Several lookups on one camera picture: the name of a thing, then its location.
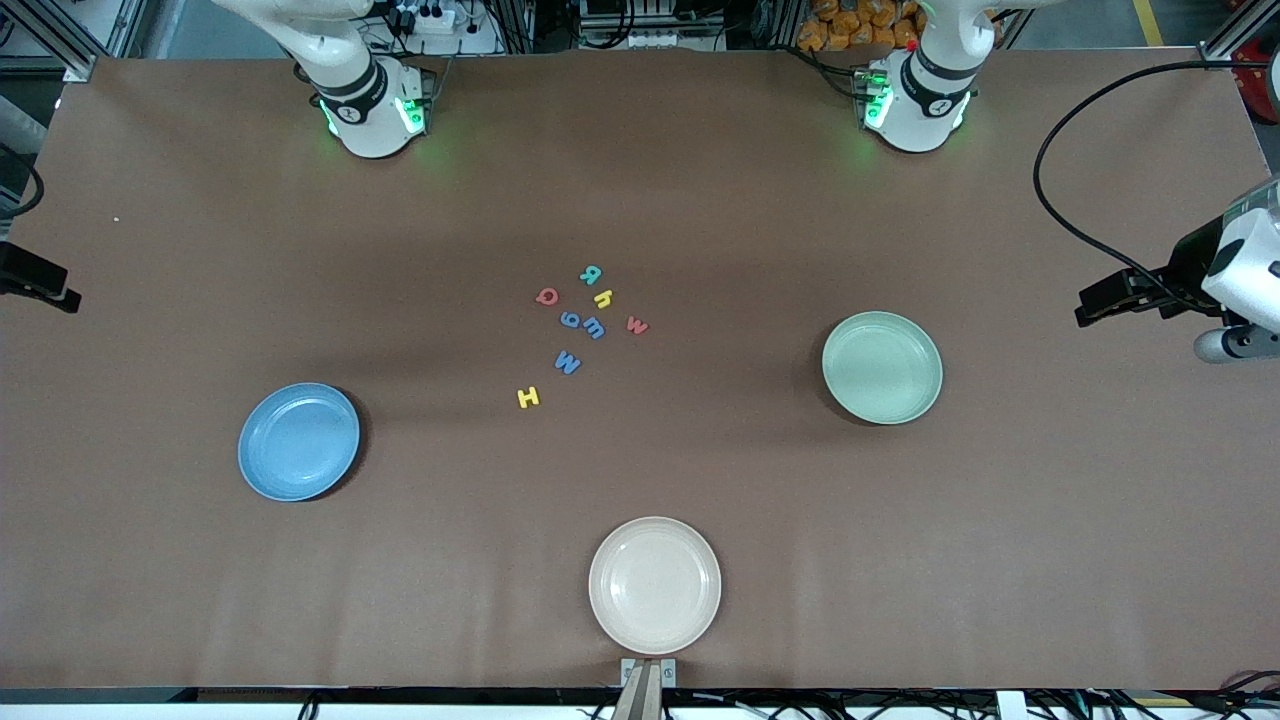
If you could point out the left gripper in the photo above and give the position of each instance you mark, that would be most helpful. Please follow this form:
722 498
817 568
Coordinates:
1189 262

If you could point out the red foam letter w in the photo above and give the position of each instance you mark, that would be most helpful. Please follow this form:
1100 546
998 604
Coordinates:
638 325

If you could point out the blue foam lowercase m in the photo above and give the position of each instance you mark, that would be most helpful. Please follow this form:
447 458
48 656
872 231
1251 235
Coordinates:
593 329

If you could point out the blue foam uppercase M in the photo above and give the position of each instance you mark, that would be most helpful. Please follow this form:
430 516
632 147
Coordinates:
567 363

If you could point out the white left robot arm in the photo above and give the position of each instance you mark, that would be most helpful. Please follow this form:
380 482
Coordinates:
920 110

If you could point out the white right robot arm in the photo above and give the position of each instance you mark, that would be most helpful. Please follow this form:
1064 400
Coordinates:
365 120

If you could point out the green plate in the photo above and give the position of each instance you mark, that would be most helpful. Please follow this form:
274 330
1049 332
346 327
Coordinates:
882 368

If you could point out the beige plate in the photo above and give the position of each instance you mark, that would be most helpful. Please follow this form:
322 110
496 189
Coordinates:
655 586

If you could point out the blue plate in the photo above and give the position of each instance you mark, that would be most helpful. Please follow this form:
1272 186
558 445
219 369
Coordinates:
298 442

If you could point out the red object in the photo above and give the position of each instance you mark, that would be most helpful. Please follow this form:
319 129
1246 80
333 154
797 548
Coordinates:
1258 70

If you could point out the orange packets pile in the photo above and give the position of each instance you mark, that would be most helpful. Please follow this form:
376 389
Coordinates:
840 25

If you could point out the teal foam letter R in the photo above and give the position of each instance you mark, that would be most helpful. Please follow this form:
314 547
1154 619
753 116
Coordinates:
591 275

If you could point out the blue foam letter g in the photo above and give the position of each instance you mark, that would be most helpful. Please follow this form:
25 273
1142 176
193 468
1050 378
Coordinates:
570 320

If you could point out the red foam letter Q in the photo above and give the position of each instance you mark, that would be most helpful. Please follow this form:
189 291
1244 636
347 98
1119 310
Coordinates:
546 297

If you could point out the white power strip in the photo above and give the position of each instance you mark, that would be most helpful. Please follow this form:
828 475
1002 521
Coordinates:
425 18

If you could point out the aluminium frame profile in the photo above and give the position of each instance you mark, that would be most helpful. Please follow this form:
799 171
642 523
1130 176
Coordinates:
70 50
1235 35

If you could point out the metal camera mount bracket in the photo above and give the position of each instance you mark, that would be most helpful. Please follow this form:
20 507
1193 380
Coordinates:
647 680

